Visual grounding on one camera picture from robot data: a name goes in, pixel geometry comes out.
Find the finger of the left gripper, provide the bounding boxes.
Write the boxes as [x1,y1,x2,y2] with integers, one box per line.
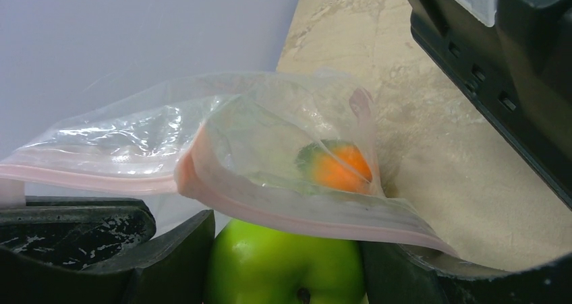
[1,196,156,270]

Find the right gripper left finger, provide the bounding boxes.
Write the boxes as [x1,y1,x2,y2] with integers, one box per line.
[1,210,215,303]

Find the clear zip top bag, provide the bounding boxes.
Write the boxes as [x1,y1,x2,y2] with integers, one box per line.
[1,72,456,255]

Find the toy green apple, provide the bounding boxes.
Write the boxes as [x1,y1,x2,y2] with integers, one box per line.
[202,219,366,303]

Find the toy mango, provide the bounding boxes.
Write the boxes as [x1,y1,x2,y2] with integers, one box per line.
[295,139,373,194]

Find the black plastic toolbox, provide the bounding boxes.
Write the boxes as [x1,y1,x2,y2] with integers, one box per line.
[408,0,571,205]

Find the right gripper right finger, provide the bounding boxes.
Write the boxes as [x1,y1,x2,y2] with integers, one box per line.
[360,241,571,303]

